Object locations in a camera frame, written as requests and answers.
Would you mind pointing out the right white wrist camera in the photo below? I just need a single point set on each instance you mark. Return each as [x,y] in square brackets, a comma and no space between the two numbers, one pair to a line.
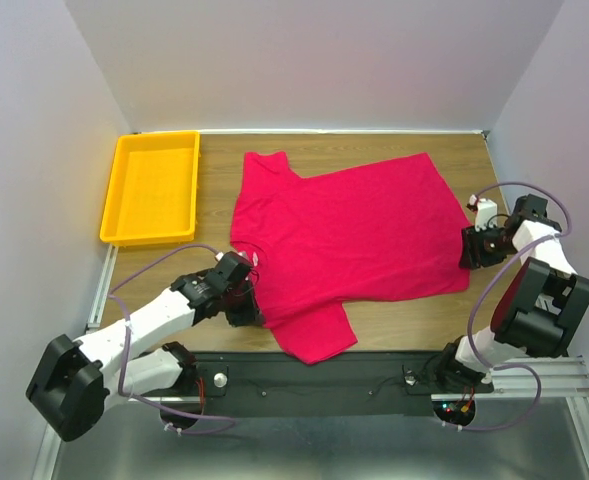
[485,211]

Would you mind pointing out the red t shirt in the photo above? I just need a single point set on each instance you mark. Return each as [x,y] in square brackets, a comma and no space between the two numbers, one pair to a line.
[386,231]

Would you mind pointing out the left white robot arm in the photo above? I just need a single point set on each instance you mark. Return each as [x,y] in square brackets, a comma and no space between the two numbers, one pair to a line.
[77,380]

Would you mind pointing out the aluminium frame rail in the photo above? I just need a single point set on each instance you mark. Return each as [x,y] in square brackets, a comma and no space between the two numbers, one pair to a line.
[50,445]

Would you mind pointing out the yellow plastic tray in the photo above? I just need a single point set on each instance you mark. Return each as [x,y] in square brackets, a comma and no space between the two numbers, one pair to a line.
[152,190]

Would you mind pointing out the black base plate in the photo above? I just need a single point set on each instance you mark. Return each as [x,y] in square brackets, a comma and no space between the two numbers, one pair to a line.
[274,384]

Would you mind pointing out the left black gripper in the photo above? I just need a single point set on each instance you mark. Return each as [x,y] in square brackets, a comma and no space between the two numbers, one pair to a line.
[252,314]

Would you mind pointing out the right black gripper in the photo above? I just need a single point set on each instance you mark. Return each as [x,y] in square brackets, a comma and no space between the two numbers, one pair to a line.
[472,255]

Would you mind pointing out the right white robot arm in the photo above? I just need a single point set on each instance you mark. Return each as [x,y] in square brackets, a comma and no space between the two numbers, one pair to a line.
[543,305]

